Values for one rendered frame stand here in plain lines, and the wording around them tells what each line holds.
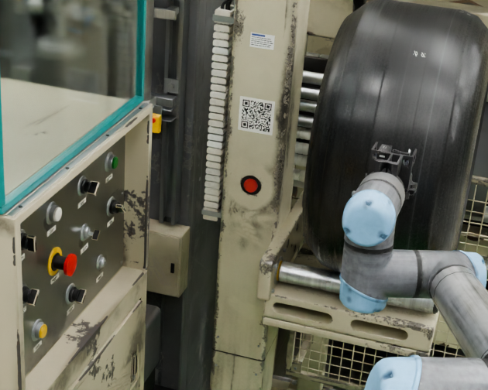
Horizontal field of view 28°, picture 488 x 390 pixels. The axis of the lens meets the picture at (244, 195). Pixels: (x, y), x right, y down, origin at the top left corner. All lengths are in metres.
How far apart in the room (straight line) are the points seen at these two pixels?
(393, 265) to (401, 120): 0.38
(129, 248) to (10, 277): 0.58
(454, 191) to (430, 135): 0.12
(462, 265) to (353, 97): 0.45
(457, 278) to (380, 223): 0.14
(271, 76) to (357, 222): 0.63
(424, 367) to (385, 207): 0.36
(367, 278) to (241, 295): 0.77
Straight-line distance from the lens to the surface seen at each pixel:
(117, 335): 1.98
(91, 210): 1.84
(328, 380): 2.78
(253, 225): 2.12
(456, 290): 1.42
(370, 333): 2.06
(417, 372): 1.13
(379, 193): 1.46
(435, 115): 1.78
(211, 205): 2.15
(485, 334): 1.31
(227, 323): 2.27
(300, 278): 2.06
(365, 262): 1.47
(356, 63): 1.83
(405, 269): 1.50
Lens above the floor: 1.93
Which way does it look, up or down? 25 degrees down
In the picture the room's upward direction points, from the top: 4 degrees clockwise
